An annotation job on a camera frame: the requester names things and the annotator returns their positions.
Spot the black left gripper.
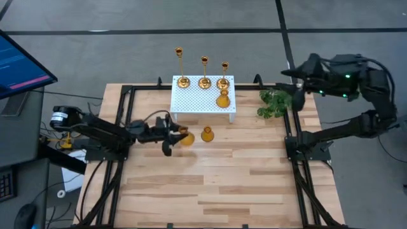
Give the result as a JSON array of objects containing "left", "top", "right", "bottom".
[{"left": 136, "top": 118, "right": 190, "bottom": 157}]

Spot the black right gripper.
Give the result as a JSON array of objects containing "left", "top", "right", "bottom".
[{"left": 281, "top": 53, "right": 325, "bottom": 112}]

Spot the amber glass candle holder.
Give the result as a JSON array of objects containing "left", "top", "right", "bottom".
[
  {"left": 216, "top": 89, "right": 231, "bottom": 109},
  {"left": 200, "top": 125, "right": 215, "bottom": 143},
  {"left": 177, "top": 125, "right": 196, "bottom": 148}
]

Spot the tall brass candlestick holder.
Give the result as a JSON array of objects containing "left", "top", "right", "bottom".
[{"left": 174, "top": 46, "right": 191, "bottom": 89}]

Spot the medium brass candlestick holder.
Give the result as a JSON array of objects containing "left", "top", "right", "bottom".
[{"left": 198, "top": 55, "right": 212, "bottom": 90}]

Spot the short brass candlestick holder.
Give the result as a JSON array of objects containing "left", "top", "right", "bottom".
[{"left": 216, "top": 61, "right": 231, "bottom": 90}]

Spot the green artificial plant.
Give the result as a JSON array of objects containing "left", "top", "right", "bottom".
[{"left": 256, "top": 88, "right": 293, "bottom": 120}]

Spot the white perforated metal shelf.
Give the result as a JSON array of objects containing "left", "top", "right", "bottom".
[{"left": 169, "top": 74, "right": 237, "bottom": 123}]

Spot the yellow clamp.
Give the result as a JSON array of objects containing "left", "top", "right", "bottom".
[{"left": 47, "top": 132, "right": 76, "bottom": 150}]

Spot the white paper sheet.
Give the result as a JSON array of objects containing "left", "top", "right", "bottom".
[{"left": 60, "top": 149, "right": 86, "bottom": 191}]

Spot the black desk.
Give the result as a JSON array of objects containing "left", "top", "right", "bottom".
[{"left": 0, "top": 88, "right": 52, "bottom": 229}]

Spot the black computer mouse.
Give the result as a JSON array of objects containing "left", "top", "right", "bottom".
[{"left": 14, "top": 203, "right": 38, "bottom": 229}]

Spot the computer monitor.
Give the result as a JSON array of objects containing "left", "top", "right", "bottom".
[{"left": 0, "top": 30, "right": 58, "bottom": 100}]

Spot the black keyboard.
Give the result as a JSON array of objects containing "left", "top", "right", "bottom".
[{"left": 0, "top": 168, "right": 17, "bottom": 203}]

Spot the black aluminium frame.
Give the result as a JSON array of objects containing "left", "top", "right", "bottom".
[{"left": 74, "top": 76, "right": 347, "bottom": 229}]

